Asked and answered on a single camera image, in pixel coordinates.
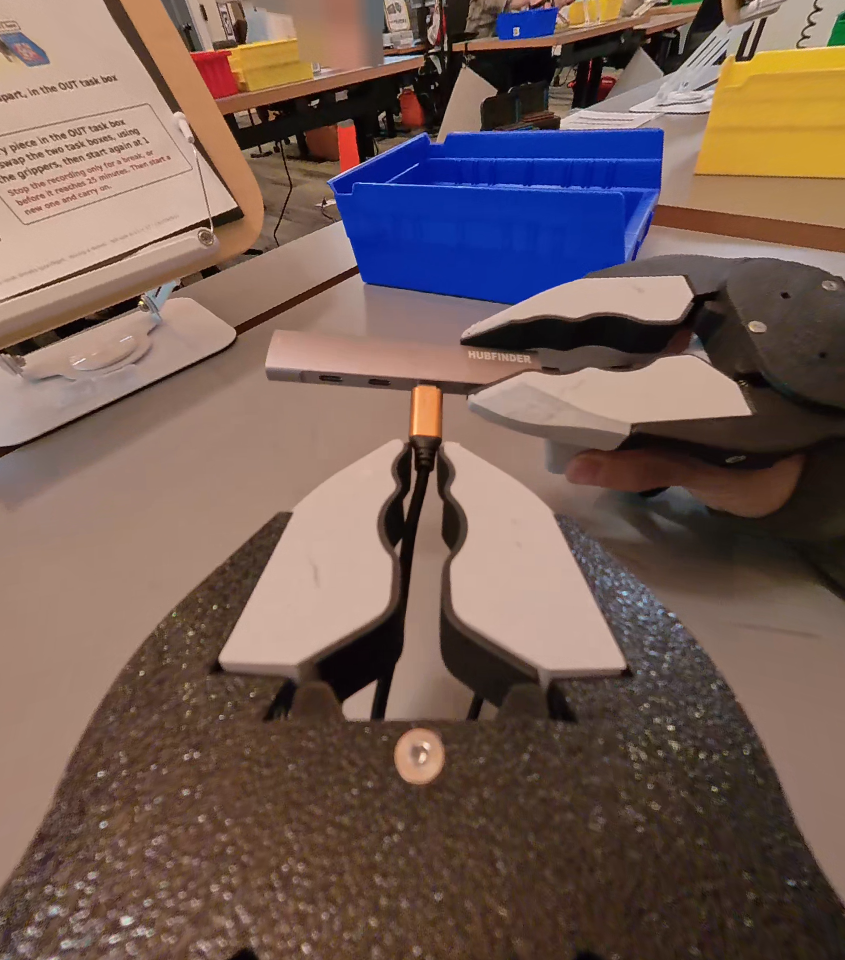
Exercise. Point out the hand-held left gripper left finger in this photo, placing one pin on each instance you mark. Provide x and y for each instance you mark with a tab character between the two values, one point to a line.
317	570

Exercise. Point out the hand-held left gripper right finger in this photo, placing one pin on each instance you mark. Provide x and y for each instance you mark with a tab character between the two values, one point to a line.
535	585

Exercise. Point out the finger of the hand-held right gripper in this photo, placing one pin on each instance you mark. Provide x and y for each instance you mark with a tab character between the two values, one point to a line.
617	397
602	304

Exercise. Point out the grey usb hub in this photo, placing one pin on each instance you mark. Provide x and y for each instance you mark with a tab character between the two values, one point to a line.
362	351

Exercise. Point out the person's right hand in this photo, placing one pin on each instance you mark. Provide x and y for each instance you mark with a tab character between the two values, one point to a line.
692	484

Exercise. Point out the white paper sheet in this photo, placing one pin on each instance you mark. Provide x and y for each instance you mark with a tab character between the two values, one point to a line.
610	118

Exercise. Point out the large yellow plastic bin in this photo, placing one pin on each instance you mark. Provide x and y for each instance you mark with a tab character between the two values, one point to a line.
805	120

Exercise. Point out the white laptop stand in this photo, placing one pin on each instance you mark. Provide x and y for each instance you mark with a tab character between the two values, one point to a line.
707	60

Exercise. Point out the small blue plastic bin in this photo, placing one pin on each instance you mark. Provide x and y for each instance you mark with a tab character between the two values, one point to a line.
527	24

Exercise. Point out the metal board stand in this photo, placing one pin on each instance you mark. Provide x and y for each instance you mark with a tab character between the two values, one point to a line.
115	360

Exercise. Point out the orange traffic cone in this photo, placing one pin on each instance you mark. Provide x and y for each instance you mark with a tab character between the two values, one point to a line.
348	146

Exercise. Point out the long work table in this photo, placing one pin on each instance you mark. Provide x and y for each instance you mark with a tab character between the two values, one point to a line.
332	86

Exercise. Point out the wooden document board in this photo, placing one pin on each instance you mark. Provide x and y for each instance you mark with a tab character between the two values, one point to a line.
239	180

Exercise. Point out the small yellow plastic bin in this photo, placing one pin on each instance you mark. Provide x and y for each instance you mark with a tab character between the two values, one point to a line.
272	67

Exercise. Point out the red plastic bin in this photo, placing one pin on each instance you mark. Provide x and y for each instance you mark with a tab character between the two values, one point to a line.
214	73

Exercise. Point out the printed instruction sheet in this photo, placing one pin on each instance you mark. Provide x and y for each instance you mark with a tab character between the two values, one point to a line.
55	187

